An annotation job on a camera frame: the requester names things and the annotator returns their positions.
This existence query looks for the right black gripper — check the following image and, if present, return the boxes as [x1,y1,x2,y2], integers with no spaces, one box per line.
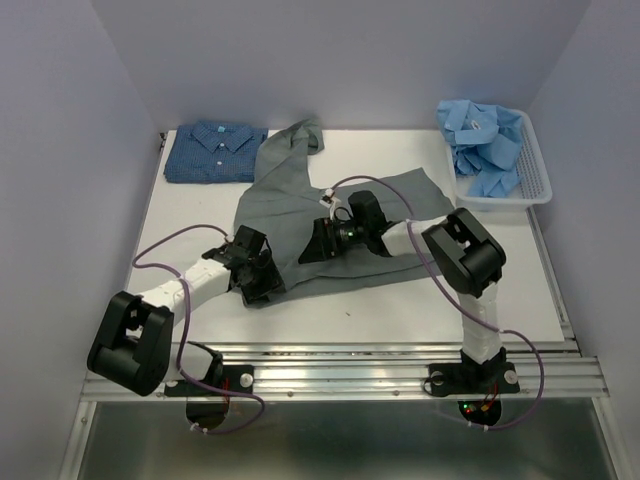
[298,215,368,263]

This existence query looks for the grey long sleeve shirt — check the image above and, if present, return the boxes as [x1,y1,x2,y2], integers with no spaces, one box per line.
[234,119,427,304]

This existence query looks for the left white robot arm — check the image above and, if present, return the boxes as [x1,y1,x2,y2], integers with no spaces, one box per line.
[87,225,284,396]

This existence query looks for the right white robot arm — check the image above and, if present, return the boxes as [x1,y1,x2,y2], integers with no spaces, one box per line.
[298,190,519,397]

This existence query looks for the folded dark blue checked shirt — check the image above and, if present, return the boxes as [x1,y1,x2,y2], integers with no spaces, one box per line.
[164,120,268,185]

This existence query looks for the crumpled light blue shirt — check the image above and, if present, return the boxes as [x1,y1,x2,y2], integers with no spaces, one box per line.
[436,99,524,198]

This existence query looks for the white plastic basket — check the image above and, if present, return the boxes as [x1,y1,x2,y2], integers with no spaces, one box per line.
[445,109,552,212]

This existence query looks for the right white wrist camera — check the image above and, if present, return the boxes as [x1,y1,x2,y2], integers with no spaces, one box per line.
[319,188,341,210]

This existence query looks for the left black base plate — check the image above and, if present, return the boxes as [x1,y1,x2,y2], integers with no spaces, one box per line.
[164,363,254,398]

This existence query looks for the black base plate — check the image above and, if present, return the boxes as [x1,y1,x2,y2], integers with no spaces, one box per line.
[164,363,254,398]
[423,362,520,398]

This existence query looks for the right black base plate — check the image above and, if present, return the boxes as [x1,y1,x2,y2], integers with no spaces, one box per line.
[423,362,520,398]

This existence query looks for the aluminium mounting rail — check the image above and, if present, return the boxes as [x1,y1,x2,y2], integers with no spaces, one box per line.
[79,341,612,401]

